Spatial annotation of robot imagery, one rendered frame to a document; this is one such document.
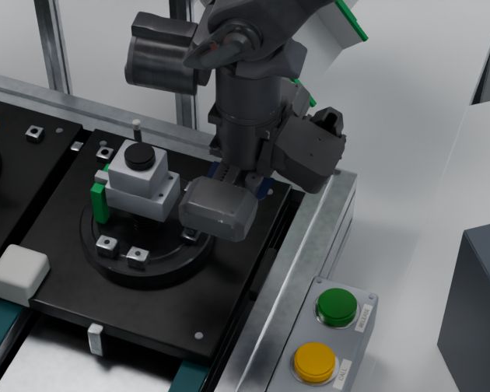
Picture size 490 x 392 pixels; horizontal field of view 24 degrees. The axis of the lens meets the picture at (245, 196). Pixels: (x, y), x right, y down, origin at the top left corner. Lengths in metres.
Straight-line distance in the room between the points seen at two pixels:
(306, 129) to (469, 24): 0.65
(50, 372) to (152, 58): 0.37
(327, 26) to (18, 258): 0.46
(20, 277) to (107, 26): 0.55
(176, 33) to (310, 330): 0.35
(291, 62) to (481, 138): 0.58
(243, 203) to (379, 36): 0.65
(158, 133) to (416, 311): 0.36
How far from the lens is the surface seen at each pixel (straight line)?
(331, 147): 1.01
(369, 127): 1.46
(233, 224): 0.97
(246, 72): 0.93
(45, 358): 1.19
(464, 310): 1.15
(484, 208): 1.39
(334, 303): 1.14
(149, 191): 1.11
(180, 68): 0.95
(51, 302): 1.16
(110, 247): 1.15
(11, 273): 1.16
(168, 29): 0.95
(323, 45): 1.35
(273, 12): 0.88
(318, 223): 1.22
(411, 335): 1.27
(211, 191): 0.99
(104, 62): 1.55
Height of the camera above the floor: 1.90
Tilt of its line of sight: 49 degrees down
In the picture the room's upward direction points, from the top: straight up
